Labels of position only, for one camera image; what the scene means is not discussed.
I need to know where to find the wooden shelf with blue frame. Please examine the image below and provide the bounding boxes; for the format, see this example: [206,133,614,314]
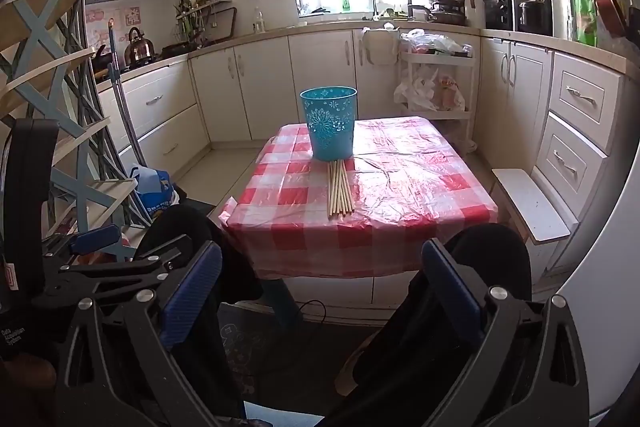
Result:
[0,0,151,258]

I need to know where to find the white trolley cart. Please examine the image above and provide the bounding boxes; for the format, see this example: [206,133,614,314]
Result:
[397,29,478,152]

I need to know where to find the white hanging cloth bag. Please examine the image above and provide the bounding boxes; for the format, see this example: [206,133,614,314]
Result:
[361,27,401,66]

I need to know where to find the black toaster oven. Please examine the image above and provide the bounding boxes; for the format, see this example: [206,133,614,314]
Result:
[475,0,516,31]

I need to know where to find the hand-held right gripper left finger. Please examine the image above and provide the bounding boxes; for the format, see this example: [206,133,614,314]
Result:
[55,241,246,427]

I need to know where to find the black cooking pot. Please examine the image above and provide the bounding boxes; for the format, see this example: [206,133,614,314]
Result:
[517,0,553,35]

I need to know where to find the table with teal legs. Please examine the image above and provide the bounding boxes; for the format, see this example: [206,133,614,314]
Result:
[262,277,303,328]

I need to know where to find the mop with grey handle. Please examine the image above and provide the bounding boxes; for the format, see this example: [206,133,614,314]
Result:
[106,19,151,170]

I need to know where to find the white plastic jug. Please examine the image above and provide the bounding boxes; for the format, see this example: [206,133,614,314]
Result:
[465,0,487,30]

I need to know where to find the blue plastic bag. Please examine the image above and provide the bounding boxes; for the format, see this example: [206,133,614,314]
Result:
[131,164,180,210]

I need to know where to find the cream lower kitchen cabinets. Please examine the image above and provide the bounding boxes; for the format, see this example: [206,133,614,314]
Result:
[95,24,640,278]

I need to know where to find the green snack packet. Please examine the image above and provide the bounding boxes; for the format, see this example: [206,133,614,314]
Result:
[567,0,598,48]

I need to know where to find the clear crumpled plastic bag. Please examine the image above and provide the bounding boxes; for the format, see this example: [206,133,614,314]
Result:
[400,28,473,58]

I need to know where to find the copper frying pan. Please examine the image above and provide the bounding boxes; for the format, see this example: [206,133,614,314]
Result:
[594,0,628,38]

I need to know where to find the white printed plastic bag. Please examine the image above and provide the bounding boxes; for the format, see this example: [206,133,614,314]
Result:
[394,67,466,112]

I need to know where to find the bundle of wooden chopsticks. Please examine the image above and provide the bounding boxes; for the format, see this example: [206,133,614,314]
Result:
[325,159,356,221]

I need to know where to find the beige slipper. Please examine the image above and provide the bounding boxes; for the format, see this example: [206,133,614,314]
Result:
[334,342,381,398]

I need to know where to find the teal perforated plastic basket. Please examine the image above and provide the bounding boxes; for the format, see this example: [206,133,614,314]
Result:
[300,86,359,162]

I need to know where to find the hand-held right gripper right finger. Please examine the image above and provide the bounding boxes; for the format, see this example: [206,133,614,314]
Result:
[420,239,591,427]

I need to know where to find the steel whistling kettle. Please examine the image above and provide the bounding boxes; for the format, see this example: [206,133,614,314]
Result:
[123,27,155,64]

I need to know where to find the black wok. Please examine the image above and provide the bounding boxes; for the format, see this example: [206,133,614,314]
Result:
[90,44,113,78]

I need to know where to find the pink wall stickers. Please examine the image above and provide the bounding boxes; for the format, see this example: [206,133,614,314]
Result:
[85,4,142,38]

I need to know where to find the white low stool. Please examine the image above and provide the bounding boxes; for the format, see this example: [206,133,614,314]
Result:
[491,168,572,245]

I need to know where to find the black stove pan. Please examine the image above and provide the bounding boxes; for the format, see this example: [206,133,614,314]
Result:
[160,41,201,55]

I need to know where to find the black floor cable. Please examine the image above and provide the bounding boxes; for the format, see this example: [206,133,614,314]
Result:
[295,299,328,325]

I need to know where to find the wall utensil rack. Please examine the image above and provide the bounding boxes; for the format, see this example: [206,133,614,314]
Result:
[172,0,233,38]

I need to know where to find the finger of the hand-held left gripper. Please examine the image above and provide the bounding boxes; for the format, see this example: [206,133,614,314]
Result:
[45,248,183,308]
[69,225,125,257]

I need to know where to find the red checkered plastic tablecloth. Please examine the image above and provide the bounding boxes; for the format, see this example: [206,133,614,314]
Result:
[218,117,501,280]

